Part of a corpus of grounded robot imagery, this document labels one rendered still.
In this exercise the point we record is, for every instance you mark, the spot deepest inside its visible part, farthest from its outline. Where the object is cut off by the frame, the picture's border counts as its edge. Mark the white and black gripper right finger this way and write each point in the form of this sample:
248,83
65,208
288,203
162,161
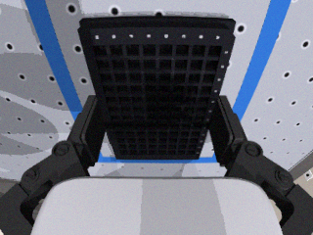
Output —
243,159

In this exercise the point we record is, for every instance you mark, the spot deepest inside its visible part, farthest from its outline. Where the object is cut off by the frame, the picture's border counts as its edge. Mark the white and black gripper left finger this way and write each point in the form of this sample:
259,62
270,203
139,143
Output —
70,158

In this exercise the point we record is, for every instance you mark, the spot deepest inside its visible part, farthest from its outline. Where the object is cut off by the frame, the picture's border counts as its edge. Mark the black well plate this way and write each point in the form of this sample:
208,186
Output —
168,79

